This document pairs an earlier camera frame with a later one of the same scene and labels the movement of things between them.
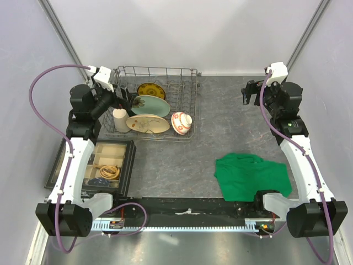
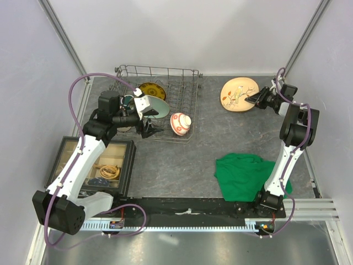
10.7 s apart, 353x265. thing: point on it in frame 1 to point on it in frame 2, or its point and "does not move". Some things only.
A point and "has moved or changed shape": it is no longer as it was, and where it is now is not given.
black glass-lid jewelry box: [112, 168] does not move
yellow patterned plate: [151, 89] does not move
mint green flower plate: [151, 105] does not move
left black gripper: [126, 102] to [149, 129]
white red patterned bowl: [181, 122] does not move
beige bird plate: [148, 123] has moved or changed shape
